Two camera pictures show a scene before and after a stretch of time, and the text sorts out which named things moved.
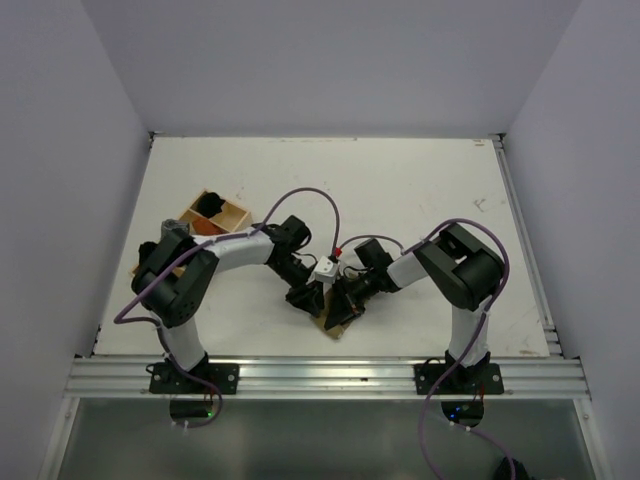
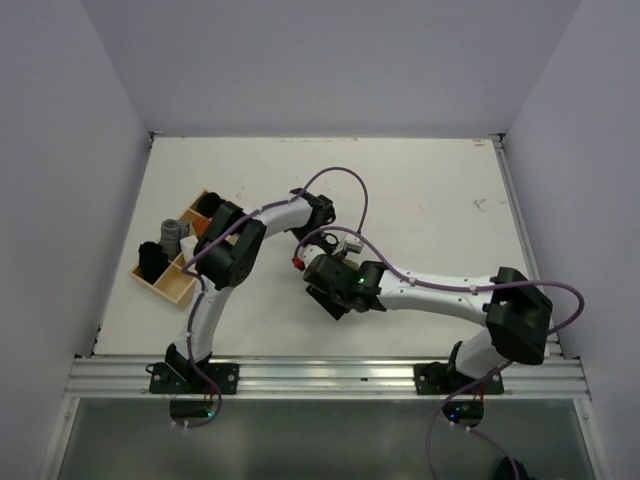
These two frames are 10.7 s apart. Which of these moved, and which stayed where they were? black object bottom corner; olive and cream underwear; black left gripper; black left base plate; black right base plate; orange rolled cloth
Moved: black left gripper; olive and cream underwear
Stayed: black left base plate; orange rolled cloth; black right base plate; black object bottom corner
